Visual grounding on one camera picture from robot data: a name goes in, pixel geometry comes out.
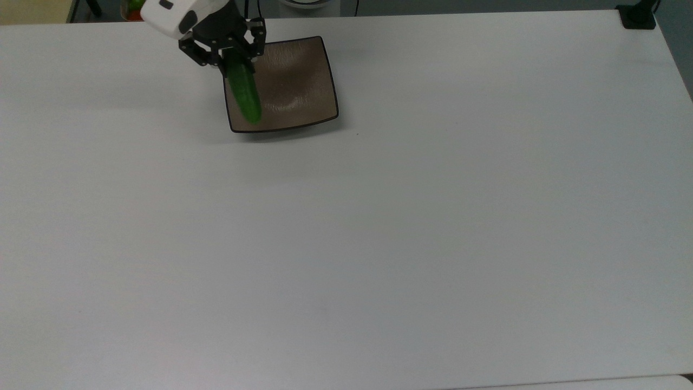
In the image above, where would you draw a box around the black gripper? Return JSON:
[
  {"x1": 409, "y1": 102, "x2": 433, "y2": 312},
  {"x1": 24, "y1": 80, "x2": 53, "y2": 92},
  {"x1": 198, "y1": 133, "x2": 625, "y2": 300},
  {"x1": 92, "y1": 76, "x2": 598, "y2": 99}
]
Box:
[{"x1": 178, "y1": 2, "x2": 267, "y2": 74}]

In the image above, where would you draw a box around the black table clamp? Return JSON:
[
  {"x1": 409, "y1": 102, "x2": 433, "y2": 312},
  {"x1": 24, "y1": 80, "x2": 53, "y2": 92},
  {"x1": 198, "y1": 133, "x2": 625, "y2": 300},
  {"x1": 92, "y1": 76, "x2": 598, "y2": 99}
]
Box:
[{"x1": 616, "y1": 0, "x2": 660, "y2": 30}]

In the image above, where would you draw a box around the green cucumber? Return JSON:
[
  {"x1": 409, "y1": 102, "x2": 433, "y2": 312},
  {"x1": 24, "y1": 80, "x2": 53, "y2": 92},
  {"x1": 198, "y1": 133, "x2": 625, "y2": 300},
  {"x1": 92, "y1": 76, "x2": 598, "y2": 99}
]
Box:
[{"x1": 225, "y1": 50, "x2": 264, "y2": 125}]

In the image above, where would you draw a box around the beige wooden board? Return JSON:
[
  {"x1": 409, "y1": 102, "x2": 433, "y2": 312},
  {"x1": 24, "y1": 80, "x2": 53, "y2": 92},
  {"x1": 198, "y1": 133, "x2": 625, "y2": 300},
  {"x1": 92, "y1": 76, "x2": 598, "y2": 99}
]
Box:
[{"x1": 0, "y1": 0, "x2": 75, "y2": 25}]

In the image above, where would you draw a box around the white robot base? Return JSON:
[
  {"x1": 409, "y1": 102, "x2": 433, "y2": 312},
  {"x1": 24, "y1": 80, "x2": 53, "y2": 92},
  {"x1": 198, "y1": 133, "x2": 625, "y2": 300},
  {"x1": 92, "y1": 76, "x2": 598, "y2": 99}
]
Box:
[{"x1": 278, "y1": 0, "x2": 342, "y2": 11}]

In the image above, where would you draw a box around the basket of toy fruit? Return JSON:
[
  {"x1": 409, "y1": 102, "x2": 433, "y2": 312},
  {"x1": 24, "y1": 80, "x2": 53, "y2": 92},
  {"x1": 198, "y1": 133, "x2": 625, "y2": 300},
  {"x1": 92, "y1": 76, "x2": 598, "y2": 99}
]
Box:
[{"x1": 120, "y1": 0, "x2": 146, "y2": 23}]

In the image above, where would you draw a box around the square brown ceramic plate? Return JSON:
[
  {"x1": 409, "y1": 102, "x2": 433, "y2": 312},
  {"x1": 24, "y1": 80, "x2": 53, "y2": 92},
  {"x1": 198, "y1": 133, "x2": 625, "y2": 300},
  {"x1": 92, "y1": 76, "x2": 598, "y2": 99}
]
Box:
[{"x1": 221, "y1": 36, "x2": 340, "y2": 134}]

